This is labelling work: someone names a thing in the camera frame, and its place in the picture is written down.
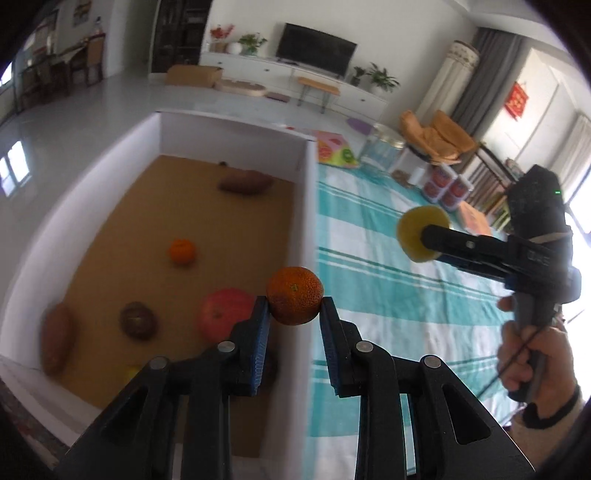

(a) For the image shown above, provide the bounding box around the yellow-green citrus fruit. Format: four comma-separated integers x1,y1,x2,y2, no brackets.
396,205,450,263

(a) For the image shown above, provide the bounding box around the reddish sweet potato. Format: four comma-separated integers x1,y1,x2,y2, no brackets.
40,303,76,376

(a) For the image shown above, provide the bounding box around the red apple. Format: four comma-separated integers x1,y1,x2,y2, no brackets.
197,288,256,343

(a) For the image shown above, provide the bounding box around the dark orange mandarin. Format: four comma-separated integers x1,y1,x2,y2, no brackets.
266,266,324,326

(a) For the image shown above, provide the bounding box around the small orange mandarin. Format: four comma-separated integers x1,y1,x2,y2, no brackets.
167,239,197,267

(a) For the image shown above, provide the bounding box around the brown sweet potato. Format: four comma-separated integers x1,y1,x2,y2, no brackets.
217,170,274,196

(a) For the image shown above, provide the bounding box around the person right hand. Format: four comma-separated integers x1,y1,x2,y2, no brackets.
497,314,578,420

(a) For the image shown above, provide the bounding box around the orange book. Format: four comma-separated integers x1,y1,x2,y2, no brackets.
458,201,492,236

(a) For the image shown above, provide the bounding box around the teal plaid tablecloth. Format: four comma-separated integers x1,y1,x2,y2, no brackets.
317,165,518,425

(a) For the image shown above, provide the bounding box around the wooden chair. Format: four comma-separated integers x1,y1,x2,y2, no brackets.
460,143,518,216

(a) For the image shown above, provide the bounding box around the right red food can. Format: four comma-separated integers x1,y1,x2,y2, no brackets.
439,175,474,212

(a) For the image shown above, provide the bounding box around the red food can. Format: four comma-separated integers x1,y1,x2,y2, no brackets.
422,164,457,203
439,175,474,212

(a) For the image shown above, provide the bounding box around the left red food can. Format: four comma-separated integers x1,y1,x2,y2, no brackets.
422,164,457,203

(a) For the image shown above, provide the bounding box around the clear jar black lid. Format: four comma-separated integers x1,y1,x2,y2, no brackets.
391,145,431,188

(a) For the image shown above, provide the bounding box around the clear jar gold lid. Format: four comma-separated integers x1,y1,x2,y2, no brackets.
360,123,406,174

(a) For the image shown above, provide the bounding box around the fruit pattern snack bag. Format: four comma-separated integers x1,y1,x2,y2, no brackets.
315,131,360,169

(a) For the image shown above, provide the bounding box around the white cardboard box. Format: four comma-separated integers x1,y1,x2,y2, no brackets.
1,111,318,479

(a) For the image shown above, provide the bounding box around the potted green plant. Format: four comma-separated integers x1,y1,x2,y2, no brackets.
367,63,400,95

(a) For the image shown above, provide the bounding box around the black television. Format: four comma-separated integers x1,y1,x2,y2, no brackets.
276,23,356,77

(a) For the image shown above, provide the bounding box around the small green plant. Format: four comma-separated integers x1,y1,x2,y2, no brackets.
238,33,267,56

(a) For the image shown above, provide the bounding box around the red flower pot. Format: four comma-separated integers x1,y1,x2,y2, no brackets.
209,24,235,53

